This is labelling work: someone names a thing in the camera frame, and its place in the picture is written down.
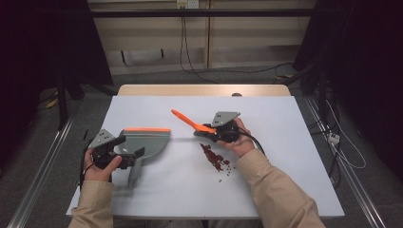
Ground white floor cable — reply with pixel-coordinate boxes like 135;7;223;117
326;99;368;170

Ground aluminium floor rail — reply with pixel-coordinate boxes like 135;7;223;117
6;117;77;228
303;96;388;228

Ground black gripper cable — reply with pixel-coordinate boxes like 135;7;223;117
237;127;266;157
79;139;96;193

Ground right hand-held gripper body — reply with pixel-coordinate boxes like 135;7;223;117
202;111;241;144

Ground grey dustpan with orange edge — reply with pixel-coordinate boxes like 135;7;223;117
116;126;172;190

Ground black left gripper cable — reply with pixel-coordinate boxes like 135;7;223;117
79;139;96;193

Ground person's left hand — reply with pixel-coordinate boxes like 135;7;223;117
83;148;123;182

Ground orange brush with black bristles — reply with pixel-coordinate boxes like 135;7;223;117
170;108;221;141

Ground black curtain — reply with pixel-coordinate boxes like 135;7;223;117
0;0;113;160
293;0;403;172

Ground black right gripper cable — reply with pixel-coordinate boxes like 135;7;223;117
237;127;266;157

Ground white power adapter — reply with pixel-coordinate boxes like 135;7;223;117
327;132;341;146

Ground small green beans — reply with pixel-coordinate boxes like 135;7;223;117
218;164;237;184

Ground person's right hand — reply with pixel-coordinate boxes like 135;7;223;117
218;117;256;159

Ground beige wall conduit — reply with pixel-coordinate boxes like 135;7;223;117
205;0;213;69

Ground red beans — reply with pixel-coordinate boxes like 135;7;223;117
199;142;231;173

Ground white wall socket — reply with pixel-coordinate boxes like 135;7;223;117
176;0;200;10

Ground wooden table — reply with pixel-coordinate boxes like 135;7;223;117
117;84;292;98

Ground black metal crossbar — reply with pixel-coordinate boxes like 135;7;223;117
89;9;317;18

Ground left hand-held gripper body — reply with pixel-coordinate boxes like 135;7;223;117
87;128;127;170

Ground black metal stand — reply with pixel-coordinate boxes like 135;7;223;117
55;74;117;131

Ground black wall cable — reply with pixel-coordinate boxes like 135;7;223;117
183;8;294;75
179;8;220;85

